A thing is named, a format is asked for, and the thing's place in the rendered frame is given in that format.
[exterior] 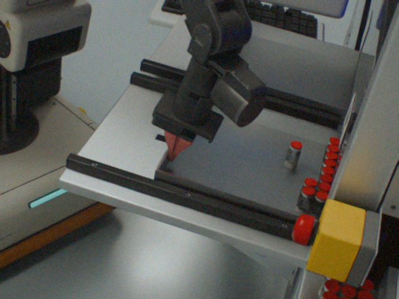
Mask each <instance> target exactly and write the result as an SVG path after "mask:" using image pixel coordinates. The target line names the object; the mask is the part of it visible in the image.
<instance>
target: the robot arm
mask: <svg viewBox="0 0 399 299"><path fill-rule="evenodd" d="M179 2H180V5H181V7H182V8H183V11H184V13H185V15H186V20H184V22H185V24H186V26H187V28H188V31H189V34H190V36H191V40H190V42H189V46H188V50H187V52H188V53H189V54H190V55H191V56H192V57H191V60H190V62H189V65H188V68H187V70H186V73H185V76H184V78H183V80H182V83H181V85H180V88H179V91H178V94H175V93H173V92H170V91H166V92H165V93H164V94H163V96H162V98H161V99H160V100H159V101H158V103H157V105H156V106H155V108H154V110H153V114H152V117H153V119H152V121H151V122H152V124H153V125H154V126H156V127H158V128H160V129H163V130H164V136H165V139H166V143H167V147H168V161H170V162H173V160H174V159H175V157H176V156H177V155H178V154H179V153H180V152H182V151H184V150H185V149H187V148H188V147H189V146H190V145H191V144H192V143H193V141H194V140H195V138H196V137H197V135H199V136H200V137H202V138H205V139H207V140H209V142H208V143H212V141H213V139H214V137H215V135H216V133H217V132H218V130H219V128H220V126H221V123H222V121H223V119H224V117H223V116H222V115H220V114H219V113H216V112H214V111H212V110H211V109H212V106H213V105H215V106H216V107H218V108H219V109H220V110H221V111H222V112H223V113H224V114H225V115H226V116H227V117H228V118H229V119H231V120H232V121H233V122H234V123H235V124H236V126H238V127H239V128H243V127H245V126H248V124H250V123H251V122H253V121H254V120H255V119H256V118H257V117H258V116H259V114H260V112H261V111H262V110H263V108H264V106H265V104H266V98H265V95H266V93H267V86H266V84H265V83H264V82H262V81H261V80H260V79H259V78H258V77H257V76H256V75H255V74H254V73H253V72H252V71H251V70H250V69H249V68H248V65H249V64H248V63H247V62H246V61H245V60H244V59H242V58H241V57H240V56H239V55H238V53H241V51H242V48H243V46H244V45H246V44H247V43H248V42H249V40H250V38H251V35H252V24H251V21H250V19H249V15H248V13H247V11H246V8H245V6H244V4H243V1H242V0H179Z"/></svg>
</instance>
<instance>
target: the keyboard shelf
mask: <svg viewBox="0 0 399 299"><path fill-rule="evenodd" d="M164 1H165V0H157V1H156V3H155V5H154V7H153V9H152V11H151V13H150V15H149V18H148V23H150V24H153V25H156V26H162V27H167V28H173V27H174V26H175V24H176V23H177V22H178V21H179V19H180V18H181V16H182V15H179V14H174V13H170V12H164V11H162V6H163V3H164ZM249 1H253V2H255V4H257V2H259V4H261V1H256V0H248V2H249ZM316 38H317V39H318V40H322V41H324V23H322V22H320V21H318V22H317V37H316Z"/></svg>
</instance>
